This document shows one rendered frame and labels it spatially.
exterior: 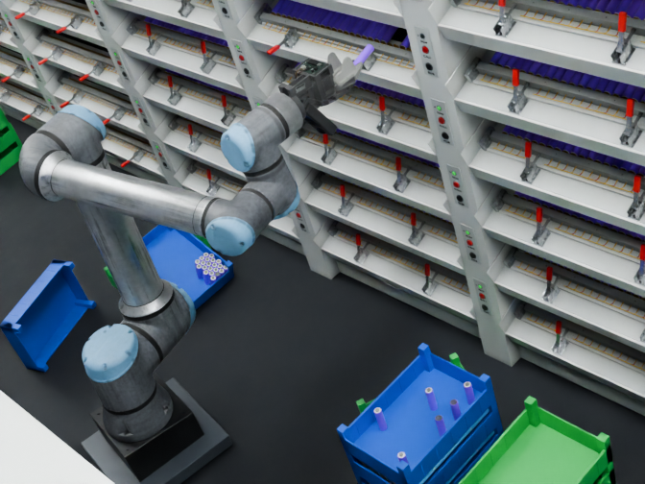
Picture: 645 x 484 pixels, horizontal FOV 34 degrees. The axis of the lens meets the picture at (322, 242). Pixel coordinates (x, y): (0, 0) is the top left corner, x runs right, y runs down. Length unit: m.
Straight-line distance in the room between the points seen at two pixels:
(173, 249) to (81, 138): 1.09
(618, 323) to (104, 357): 1.26
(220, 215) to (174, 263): 1.39
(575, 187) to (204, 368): 1.37
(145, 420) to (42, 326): 0.81
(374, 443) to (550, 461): 0.39
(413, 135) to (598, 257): 0.53
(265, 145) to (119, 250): 0.66
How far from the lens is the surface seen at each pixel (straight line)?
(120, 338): 2.77
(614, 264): 2.42
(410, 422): 2.45
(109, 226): 2.66
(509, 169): 2.42
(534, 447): 2.36
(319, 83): 2.25
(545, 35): 2.13
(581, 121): 2.20
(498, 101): 2.31
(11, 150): 4.66
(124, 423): 2.87
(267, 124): 2.17
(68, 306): 3.64
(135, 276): 2.75
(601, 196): 2.30
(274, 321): 3.27
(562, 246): 2.48
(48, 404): 3.39
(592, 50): 2.07
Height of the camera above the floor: 2.19
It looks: 39 degrees down
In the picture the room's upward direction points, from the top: 19 degrees counter-clockwise
